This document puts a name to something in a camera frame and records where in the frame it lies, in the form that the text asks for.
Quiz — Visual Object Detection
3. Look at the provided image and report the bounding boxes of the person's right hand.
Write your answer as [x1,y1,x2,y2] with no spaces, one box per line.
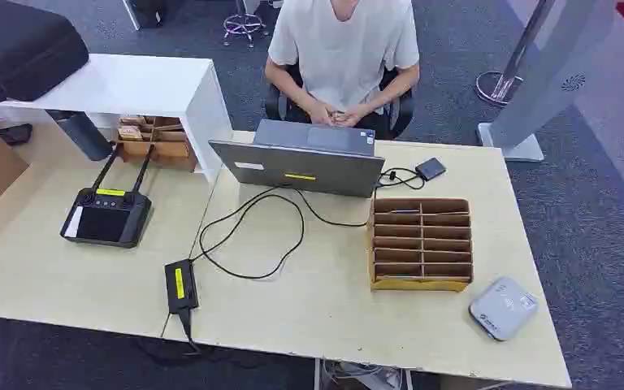
[305,102,339,127]

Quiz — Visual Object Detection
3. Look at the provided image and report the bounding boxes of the person's left hand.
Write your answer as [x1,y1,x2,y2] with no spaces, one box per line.
[336,105,370,128]

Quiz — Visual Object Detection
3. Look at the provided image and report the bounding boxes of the wooden card box with slots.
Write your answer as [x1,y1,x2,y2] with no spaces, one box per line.
[367,197,474,293]

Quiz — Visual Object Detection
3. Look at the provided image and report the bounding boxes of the black office chair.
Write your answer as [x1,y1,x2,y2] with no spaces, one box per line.
[263,64,415,141]

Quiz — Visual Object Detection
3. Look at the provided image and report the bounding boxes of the grey laptop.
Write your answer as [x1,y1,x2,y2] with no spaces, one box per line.
[208,119,386,199]

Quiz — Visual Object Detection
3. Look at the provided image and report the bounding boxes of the person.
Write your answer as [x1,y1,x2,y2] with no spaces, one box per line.
[263,0,421,128]

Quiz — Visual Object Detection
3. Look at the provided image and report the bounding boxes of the small black external drive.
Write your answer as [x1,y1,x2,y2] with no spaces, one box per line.
[415,157,447,182]

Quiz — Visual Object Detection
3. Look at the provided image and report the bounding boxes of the chrome stool base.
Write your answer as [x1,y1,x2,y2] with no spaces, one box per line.
[222,0,270,49]

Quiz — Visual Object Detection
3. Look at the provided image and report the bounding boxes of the chrome stanchion pole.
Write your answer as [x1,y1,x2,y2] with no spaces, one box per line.
[474,0,558,107]

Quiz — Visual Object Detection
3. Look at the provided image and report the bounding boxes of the wooden box with cards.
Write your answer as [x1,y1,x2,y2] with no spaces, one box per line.
[116,115,199,173]

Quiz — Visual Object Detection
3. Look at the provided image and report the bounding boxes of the white desk shelf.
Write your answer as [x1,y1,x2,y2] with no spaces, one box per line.
[0,53,234,184]

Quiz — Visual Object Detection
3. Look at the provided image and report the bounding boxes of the grey standing kiosk panel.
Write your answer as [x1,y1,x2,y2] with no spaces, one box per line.
[477,0,620,163]

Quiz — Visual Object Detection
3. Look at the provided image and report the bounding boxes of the black power adapter yellow label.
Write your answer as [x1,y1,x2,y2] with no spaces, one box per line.
[164,259,200,315]

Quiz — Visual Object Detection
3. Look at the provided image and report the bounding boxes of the black remote controller with antennas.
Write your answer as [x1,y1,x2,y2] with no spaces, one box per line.
[59,142,156,249]

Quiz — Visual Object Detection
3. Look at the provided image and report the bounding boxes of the flat grey white device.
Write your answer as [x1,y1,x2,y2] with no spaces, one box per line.
[468,276,539,342]

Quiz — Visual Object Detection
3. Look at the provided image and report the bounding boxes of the black carrying case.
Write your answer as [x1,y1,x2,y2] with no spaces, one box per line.
[0,0,90,104]

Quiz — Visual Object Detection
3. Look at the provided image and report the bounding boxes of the small black object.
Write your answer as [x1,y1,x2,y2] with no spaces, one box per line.
[0,123,33,146]

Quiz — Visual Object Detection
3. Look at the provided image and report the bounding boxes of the black drive cable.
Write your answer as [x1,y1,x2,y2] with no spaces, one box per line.
[376,167,426,191]

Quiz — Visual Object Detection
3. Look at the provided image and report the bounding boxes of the black laptop power cable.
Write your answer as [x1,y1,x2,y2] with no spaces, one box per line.
[190,185,371,281]

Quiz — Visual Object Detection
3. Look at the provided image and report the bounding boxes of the dark cabinet white frame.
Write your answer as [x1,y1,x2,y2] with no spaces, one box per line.
[122,0,184,31]

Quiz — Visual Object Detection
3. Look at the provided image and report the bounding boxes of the black mains cable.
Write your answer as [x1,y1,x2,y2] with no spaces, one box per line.
[179,309,203,357]

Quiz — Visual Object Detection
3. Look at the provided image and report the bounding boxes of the white cables under desk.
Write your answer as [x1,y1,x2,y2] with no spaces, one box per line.
[319,359,414,390]

